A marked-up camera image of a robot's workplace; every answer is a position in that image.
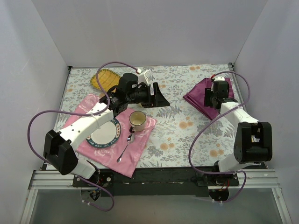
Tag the purple cloth napkin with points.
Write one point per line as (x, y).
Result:
(195, 97)

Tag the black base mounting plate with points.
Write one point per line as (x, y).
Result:
(158, 182)

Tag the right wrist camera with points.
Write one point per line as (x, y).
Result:
(215, 78)

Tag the yellow woven tray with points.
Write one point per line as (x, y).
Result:
(107, 79)

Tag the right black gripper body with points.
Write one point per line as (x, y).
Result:
(208, 98)

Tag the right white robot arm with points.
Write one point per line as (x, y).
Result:
(253, 138)

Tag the aluminium frame rail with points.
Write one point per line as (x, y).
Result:
(51, 199)

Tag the pink floral cloth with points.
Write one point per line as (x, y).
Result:
(107, 156)

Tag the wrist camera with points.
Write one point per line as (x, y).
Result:
(144, 77)
(215, 78)

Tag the cream enamel mug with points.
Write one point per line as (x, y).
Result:
(137, 121)

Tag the white plate blue rim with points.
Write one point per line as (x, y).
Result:
(106, 135)

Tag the silver spoon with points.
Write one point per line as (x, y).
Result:
(130, 139)

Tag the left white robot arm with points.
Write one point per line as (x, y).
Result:
(59, 148)

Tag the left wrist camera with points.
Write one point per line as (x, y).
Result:
(144, 77)

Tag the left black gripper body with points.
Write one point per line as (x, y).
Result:
(151, 95)

